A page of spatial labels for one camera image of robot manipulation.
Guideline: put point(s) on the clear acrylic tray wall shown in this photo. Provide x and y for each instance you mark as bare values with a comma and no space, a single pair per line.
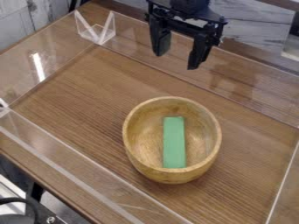
89,186

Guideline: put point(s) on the brown wooden bowl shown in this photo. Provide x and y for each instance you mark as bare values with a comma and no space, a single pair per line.
143,138

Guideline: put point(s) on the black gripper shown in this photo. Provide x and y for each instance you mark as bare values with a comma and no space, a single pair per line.
191,18

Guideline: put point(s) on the green rectangular block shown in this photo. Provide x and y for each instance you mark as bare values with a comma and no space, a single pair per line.
174,144

